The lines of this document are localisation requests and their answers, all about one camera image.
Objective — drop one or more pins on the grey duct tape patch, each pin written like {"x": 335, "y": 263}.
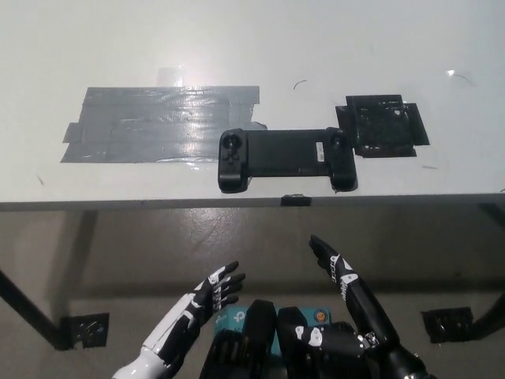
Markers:
{"x": 150, "y": 126}

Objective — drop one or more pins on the black teal robot torso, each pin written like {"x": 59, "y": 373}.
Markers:
{"x": 260, "y": 323}

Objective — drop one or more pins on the black mobile game controller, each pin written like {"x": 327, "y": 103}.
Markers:
{"x": 284, "y": 152}

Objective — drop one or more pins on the black diagonal table leg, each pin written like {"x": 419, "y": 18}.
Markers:
{"x": 491, "y": 316}
{"x": 27, "y": 308}

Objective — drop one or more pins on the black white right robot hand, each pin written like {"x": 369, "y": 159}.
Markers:
{"x": 359, "y": 300}

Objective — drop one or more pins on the black tape square patch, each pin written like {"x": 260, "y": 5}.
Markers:
{"x": 380, "y": 126}

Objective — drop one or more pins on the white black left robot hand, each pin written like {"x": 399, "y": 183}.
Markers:
{"x": 189, "y": 308}

